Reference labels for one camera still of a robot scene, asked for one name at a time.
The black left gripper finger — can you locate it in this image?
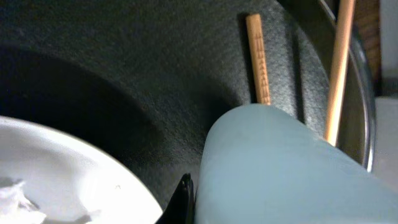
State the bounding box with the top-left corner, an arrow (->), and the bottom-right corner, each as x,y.
156,173 -> 195,224

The light blue cup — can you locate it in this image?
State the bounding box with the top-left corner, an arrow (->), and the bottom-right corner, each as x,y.
195,104 -> 397,223

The white napkin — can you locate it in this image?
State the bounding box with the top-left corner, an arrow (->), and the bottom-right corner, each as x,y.
1,180 -> 47,224

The grey dishwasher rack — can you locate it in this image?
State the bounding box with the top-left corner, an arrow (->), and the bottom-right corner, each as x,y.
372,0 -> 397,191

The grey plate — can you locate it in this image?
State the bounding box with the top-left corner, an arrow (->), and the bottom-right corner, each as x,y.
1,116 -> 162,223

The round black tray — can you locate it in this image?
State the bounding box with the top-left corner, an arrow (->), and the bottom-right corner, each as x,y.
0,0 -> 377,209

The left wooden chopstick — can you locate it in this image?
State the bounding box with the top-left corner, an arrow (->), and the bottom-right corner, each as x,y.
246,14 -> 271,105

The wooden chopstick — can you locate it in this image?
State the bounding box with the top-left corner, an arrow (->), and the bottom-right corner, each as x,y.
246,14 -> 271,105
323,0 -> 356,146

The right wooden chopstick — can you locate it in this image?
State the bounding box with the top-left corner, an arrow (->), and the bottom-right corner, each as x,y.
323,0 -> 356,146

